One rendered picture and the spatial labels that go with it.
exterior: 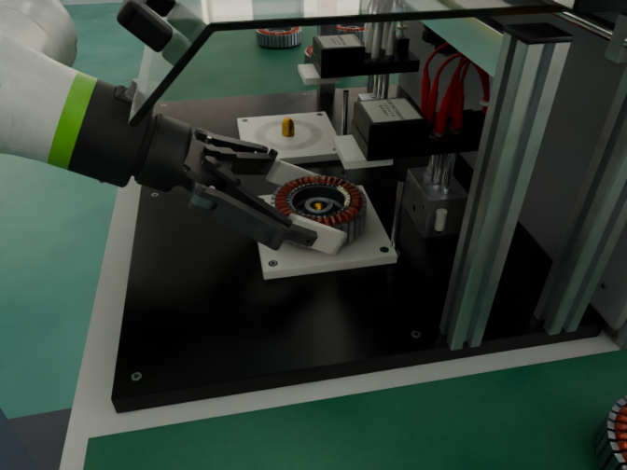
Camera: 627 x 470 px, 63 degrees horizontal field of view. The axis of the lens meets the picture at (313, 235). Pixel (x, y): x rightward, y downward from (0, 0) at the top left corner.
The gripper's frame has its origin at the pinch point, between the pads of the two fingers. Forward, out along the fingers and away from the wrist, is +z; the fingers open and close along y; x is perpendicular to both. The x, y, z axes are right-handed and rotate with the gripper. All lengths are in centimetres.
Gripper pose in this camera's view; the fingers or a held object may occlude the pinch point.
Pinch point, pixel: (315, 209)
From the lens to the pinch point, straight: 60.1
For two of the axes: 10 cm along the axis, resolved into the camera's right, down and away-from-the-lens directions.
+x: -4.8, 7.5, 4.6
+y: -1.9, -6.0, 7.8
